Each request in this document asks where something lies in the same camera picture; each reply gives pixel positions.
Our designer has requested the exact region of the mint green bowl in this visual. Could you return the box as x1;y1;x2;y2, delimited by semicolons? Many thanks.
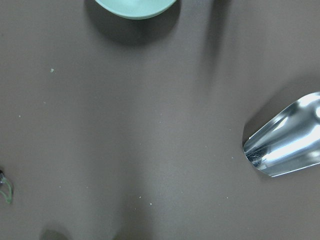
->
95;0;176;20

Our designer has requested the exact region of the dark red cherries pair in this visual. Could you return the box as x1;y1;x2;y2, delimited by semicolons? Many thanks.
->
0;170;13;204

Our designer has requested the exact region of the stainless steel ice scoop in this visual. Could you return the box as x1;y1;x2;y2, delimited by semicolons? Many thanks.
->
243;92;320;178

